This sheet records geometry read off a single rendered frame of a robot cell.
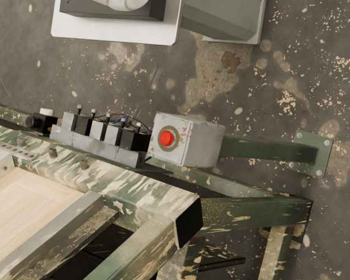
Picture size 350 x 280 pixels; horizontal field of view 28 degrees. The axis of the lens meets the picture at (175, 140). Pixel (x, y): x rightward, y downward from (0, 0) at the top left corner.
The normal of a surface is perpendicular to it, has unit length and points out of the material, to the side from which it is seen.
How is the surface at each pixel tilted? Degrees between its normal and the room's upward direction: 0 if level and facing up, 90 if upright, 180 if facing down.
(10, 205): 57
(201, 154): 90
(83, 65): 0
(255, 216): 90
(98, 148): 0
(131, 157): 0
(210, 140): 90
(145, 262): 90
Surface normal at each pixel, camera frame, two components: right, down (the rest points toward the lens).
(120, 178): -0.11, -0.84
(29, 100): -0.55, -0.06
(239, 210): 0.80, 0.24
